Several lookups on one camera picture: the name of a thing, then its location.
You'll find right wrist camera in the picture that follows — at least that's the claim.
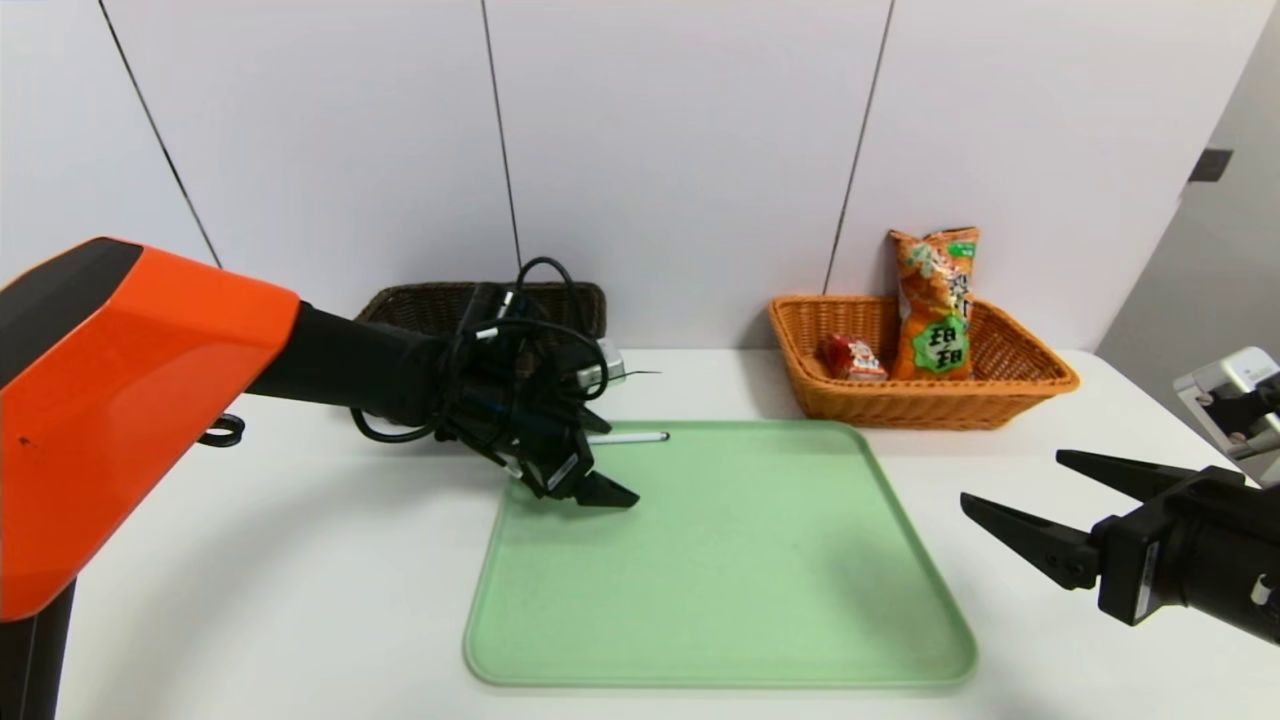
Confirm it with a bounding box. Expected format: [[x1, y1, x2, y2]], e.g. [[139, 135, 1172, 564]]
[[1173, 346, 1280, 461]]

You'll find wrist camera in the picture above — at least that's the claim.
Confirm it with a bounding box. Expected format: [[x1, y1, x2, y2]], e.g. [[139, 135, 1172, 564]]
[[574, 338, 628, 391], [1173, 346, 1280, 461]]

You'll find green plastic tray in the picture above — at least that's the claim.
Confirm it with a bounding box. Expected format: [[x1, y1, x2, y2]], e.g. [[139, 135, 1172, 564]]
[[465, 420, 977, 688]]

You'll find red milk carton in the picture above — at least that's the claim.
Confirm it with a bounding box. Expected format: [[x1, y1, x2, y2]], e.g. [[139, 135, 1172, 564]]
[[818, 333, 889, 382]]

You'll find left camera cable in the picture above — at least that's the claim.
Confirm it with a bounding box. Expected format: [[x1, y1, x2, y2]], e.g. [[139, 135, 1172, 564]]
[[512, 256, 583, 346]]

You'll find dark brown wicker basket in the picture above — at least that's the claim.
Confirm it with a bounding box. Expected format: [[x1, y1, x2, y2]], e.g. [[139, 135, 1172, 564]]
[[355, 281, 609, 349]]

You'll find orange wicker basket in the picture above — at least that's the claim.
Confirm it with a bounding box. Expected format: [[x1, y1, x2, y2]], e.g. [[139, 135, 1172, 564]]
[[767, 294, 1080, 431]]

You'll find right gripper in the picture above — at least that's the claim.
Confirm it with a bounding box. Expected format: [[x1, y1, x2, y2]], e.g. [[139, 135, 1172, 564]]
[[959, 448, 1280, 646]]

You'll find orange snack bag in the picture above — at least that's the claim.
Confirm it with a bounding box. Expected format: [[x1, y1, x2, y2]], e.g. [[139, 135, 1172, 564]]
[[889, 227, 982, 382]]

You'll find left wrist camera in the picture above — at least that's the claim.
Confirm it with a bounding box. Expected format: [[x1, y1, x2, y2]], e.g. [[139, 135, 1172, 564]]
[[574, 338, 628, 391]]

